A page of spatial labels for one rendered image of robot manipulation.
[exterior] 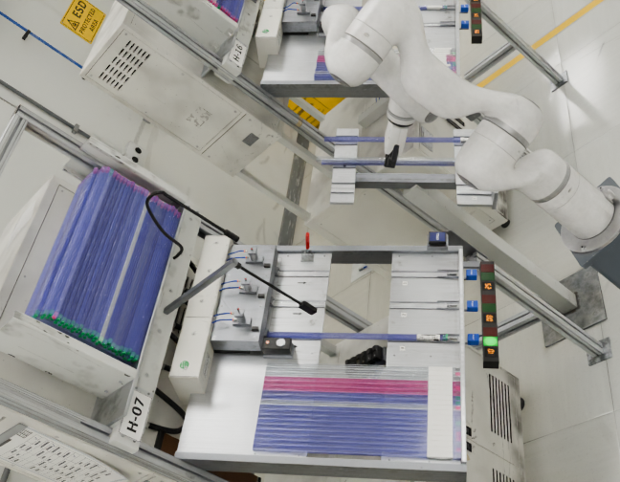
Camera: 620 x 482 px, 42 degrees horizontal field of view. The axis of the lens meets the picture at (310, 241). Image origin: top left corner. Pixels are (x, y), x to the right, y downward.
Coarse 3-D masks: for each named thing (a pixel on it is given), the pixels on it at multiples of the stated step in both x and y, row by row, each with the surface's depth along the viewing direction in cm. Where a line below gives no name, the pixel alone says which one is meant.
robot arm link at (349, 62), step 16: (336, 16) 175; (352, 16) 177; (336, 32) 174; (336, 48) 168; (352, 48) 166; (368, 48) 166; (336, 64) 168; (352, 64) 166; (368, 64) 167; (336, 80) 171; (352, 80) 168
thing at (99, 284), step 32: (96, 192) 212; (128, 192) 220; (64, 224) 213; (96, 224) 208; (128, 224) 215; (160, 224) 222; (64, 256) 199; (96, 256) 203; (128, 256) 210; (160, 256) 217; (64, 288) 193; (96, 288) 199; (128, 288) 205; (64, 320) 189; (96, 320) 195; (128, 320) 201; (128, 352) 197
